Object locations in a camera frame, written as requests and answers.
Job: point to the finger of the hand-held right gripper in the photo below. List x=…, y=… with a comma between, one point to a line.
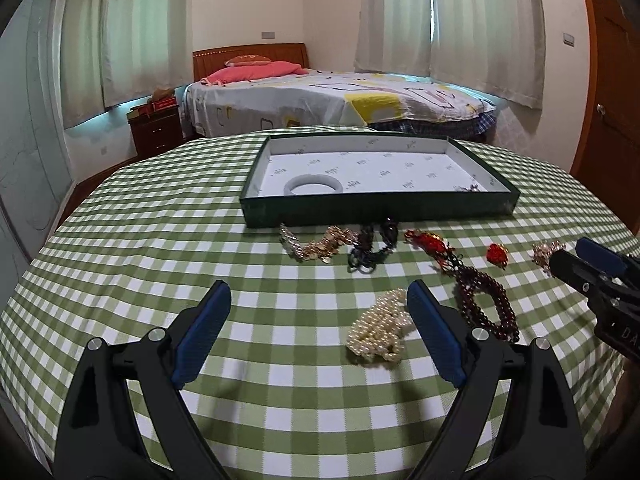
x=575, y=272
x=597, y=255

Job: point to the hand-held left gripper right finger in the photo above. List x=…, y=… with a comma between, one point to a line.
x=437, y=335

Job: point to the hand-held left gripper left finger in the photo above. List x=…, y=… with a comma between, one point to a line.
x=200, y=335

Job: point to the gold flower brooch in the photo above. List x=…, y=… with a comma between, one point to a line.
x=542, y=252

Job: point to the small red brooch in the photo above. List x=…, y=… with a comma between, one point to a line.
x=496, y=254

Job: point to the dark green jewelry box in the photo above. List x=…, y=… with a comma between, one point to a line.
x=380, y=165

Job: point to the red knot ornament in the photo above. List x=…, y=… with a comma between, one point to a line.
x=430, y=242

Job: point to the green checked tablecloth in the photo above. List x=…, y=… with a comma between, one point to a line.
x=150, y=220

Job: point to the small silver trinket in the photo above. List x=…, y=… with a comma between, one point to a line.
x=467, y=188

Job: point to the metal door knob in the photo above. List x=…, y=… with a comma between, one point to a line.
x=600, y=109

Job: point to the wooden door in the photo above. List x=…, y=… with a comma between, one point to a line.
x=612, y=75

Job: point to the white jade bangle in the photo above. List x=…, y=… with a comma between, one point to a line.
x=313, y=177

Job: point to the dark wooden nightstand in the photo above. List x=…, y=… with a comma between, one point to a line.
x=157, y=132

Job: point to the red box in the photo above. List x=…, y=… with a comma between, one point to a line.
x=164, y=104

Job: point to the brown bag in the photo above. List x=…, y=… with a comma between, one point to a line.
x=162, y=94

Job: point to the wide pale curtain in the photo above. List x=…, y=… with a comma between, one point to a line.
x=145, y=30
x=487, y=30

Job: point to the bed with patterned sheet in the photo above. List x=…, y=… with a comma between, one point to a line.
x=310, y=100

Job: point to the pink pillow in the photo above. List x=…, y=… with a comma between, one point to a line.
x=245, y=74

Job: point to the frosted glass wardrobe door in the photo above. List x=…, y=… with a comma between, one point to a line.
x=30, y=120

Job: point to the red and gold cushion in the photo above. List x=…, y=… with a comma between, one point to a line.
x=247, y=60

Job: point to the wooden headboard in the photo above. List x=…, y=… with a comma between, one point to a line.
x=285, y=52

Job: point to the narrow pale curtain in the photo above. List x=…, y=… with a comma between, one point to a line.
x=392, y=15
x=82, y=45

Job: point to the white light switch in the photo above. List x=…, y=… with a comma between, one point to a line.
x=568, y=38

